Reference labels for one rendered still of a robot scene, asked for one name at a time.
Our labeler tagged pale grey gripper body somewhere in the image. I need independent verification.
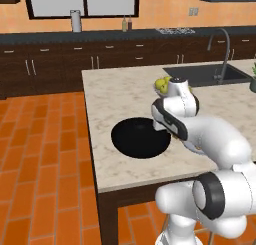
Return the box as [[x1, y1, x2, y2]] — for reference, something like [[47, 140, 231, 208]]
[[184, 139, 210, 157]]

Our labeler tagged black round plate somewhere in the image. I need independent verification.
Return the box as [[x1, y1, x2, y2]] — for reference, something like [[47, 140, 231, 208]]
[[110, 116, 172, 160]]

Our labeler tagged grey bowl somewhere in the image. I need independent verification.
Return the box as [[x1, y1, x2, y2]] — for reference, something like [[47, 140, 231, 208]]
[[153, 81, 170, 99]]

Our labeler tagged dark sink basin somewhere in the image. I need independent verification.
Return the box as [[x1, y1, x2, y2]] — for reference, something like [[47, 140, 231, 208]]
[[162, 63, 253, 88]]

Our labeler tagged green potted plant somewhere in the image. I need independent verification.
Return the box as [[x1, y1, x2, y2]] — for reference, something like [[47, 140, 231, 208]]
[[249, 62, 256, 94]]

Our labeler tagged grey curved tap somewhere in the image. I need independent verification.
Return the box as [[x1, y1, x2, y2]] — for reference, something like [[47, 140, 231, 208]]
[[206, 27, 232, 85]]

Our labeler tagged dark wood island base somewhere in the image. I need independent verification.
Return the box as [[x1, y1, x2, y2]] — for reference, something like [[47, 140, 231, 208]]
[[94, 176, 201, 245]]

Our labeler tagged silver hob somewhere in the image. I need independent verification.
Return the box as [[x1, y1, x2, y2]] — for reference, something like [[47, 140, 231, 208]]
[[155, 27, 196, 36]]

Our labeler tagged dark wood cupboard run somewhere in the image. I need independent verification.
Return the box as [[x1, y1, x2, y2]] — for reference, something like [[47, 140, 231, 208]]
[[0, 25, 256, 100]]

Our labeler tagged black framed window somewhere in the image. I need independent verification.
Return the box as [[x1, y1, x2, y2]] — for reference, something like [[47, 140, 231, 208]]
[[22, 0, 141, 21]]

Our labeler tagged dark wall shelf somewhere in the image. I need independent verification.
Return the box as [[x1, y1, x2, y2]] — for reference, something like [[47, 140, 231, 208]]
[[199, 0, 256, 4]]

